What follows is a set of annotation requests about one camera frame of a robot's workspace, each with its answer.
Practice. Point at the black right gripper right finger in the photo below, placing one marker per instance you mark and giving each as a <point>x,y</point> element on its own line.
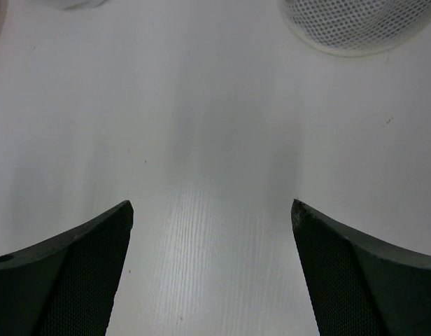
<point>358,284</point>

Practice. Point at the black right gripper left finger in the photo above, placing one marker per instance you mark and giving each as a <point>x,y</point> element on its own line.
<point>66,285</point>

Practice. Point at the beige-trim mesh laundry bag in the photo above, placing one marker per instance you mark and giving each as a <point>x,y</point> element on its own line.
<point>355,28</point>

